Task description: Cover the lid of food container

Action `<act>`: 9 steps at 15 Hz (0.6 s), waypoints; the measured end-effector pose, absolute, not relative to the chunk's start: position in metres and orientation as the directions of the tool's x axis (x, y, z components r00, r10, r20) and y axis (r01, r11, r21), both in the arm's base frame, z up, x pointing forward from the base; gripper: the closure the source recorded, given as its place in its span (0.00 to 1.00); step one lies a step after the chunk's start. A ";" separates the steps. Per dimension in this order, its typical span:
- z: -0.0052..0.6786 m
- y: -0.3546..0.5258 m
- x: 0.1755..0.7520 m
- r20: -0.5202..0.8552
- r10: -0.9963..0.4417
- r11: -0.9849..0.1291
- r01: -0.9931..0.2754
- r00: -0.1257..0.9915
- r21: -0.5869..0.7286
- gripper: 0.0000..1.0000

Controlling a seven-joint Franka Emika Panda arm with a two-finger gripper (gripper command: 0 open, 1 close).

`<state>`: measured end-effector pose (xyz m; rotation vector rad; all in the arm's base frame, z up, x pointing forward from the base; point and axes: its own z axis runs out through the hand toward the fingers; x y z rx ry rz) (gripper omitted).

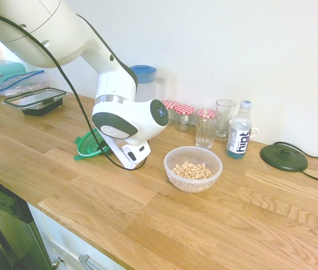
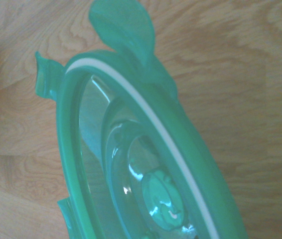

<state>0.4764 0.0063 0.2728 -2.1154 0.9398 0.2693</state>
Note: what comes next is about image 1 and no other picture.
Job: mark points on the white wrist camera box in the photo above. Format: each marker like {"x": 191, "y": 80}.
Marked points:
{"x": 136, "y": 150}

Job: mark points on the dark kettle base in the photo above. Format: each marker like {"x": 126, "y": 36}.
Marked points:
{"x": 284, "y": 161}

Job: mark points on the green round container lid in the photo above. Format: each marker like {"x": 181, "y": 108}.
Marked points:
{"x": 86, "y": 143}

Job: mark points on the tall smooth drinking glass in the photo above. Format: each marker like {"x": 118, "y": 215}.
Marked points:
{"x": 225, "y": 123}

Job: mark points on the cereal rings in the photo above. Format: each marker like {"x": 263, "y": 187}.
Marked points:
{"x": 191, "y": 170}

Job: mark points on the black container with clear lid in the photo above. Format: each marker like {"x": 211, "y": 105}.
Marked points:
{"x": 41, "y": 108}

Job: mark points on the ribbed drinking glass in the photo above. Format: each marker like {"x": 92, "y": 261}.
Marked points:
{"x": 206, "y": 135}

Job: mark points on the clear plastic food bowl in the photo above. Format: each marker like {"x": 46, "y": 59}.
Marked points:
{"x": 192, "y": 182}

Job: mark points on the white mug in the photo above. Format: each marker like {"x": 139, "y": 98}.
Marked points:
{"x": 256, "y": 130}

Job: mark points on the stainless steel dishwasher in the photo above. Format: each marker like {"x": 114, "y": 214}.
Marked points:
{"x": 13, "y": 225}

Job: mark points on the hint water bottle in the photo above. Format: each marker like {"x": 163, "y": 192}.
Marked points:
{"x": 239, "y": 140}

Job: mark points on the glass jar red checkered lid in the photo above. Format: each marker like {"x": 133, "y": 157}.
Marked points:
{"x": 206, "y": 112}
{"x": 183, "y": 110}
{"x": 171, "y": 105}

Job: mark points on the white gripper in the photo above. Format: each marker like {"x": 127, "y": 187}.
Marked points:
{"x": 118, "y": 153}

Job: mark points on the white kitchen cabinet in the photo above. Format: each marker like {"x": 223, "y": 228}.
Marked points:
{"x": 63, "y": 239}

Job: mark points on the clear pitcher with blue lid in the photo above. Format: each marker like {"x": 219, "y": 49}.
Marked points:
{"x": 147, "y": 84}

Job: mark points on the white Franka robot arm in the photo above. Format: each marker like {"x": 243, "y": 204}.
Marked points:
{"x": 63, "y": 33}

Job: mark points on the zip plastic bag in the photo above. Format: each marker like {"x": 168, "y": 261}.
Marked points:
{"x": 21, "y": 83}

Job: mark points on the silver cabinet knob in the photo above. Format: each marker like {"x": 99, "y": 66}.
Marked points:
{"x": 55, "y": 263}

